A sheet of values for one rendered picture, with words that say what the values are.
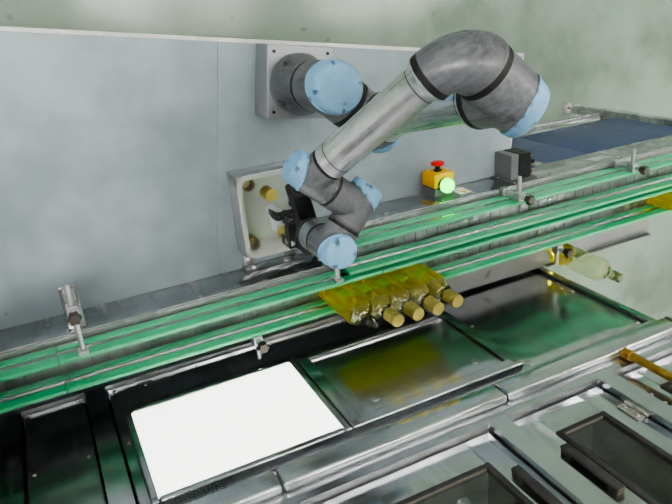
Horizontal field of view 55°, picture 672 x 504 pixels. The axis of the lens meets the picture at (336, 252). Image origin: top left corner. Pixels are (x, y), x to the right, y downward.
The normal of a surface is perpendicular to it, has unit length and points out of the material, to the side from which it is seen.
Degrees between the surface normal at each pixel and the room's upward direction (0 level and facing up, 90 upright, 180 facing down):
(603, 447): 90
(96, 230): 0
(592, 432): 90
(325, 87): 9
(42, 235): 0
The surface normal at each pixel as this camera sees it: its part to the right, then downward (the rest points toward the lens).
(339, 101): 0.34, 0.19
